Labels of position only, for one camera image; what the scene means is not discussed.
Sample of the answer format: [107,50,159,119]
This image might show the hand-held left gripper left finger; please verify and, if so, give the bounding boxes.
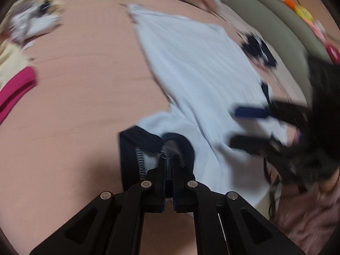
[29,157,166,255]

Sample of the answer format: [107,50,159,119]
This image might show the grey padded headboard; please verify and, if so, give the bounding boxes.
[226,0,330,101]

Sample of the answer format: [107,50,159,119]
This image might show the pink fluffy rug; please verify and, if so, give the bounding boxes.
[273,183,340,255]

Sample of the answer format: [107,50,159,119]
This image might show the red plush toy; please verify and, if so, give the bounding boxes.
[325,44,340,63]

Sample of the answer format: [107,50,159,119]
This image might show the pile of yellow white clothes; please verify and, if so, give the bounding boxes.
[0,0,65,85]

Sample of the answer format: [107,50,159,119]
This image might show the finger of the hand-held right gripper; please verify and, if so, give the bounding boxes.
[230,135,278,153]
[235,106,275,119]

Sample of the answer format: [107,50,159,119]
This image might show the magenta garment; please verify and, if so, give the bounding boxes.
[0,66,38,124]

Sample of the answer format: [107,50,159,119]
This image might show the cream waffle blanket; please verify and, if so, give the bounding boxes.
[234,18,310,107]

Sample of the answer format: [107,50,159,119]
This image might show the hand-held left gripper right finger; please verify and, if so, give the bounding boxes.
[172,161,305,255]

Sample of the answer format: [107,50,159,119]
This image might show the white garment with black trim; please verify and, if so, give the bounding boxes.
[8,0,63,41]

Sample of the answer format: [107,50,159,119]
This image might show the pink plush toy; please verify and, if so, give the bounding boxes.
[313,21,327,41]

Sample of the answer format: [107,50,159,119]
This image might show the folded navy striped shorts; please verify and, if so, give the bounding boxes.
[240,32,278,68]

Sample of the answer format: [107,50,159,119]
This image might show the yellow plush toy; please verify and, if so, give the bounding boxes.
[295,5,314,22]

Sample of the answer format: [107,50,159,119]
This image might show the light blue shirt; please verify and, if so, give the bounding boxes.
[118,4,290,215]

